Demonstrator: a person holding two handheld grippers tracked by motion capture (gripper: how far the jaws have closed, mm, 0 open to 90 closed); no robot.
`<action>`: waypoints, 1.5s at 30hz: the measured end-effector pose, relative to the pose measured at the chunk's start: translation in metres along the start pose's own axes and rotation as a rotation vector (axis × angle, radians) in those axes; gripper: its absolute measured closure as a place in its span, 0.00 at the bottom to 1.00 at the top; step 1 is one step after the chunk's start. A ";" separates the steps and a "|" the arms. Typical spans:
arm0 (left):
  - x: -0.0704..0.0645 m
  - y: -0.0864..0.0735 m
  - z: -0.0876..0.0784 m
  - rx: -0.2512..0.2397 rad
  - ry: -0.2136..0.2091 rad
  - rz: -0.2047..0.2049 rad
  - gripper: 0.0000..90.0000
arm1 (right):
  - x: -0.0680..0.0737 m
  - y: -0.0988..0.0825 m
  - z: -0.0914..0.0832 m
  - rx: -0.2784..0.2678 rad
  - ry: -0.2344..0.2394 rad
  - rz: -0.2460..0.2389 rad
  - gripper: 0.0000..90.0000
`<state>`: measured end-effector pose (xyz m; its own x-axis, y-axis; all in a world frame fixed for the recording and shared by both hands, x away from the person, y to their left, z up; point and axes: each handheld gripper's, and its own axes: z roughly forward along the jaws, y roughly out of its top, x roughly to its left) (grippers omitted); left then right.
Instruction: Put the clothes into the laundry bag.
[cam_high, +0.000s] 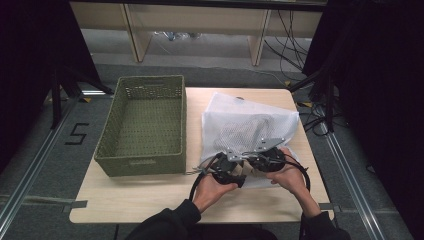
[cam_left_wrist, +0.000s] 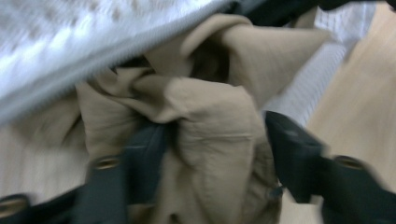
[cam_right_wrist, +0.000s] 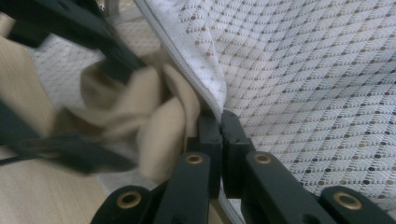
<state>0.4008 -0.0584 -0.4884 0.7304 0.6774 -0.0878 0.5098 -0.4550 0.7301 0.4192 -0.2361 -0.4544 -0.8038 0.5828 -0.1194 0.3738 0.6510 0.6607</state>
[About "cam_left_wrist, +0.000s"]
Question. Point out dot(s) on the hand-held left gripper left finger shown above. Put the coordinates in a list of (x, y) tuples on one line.
[(149, 161)]

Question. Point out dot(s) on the beige cloth garment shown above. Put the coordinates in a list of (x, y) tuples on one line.
[(214, 130)]

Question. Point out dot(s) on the white mesh laundry bag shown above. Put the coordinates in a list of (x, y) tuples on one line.
[(77, 43)]

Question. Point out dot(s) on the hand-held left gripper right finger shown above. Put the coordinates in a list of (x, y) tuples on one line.
[(295, 155)]

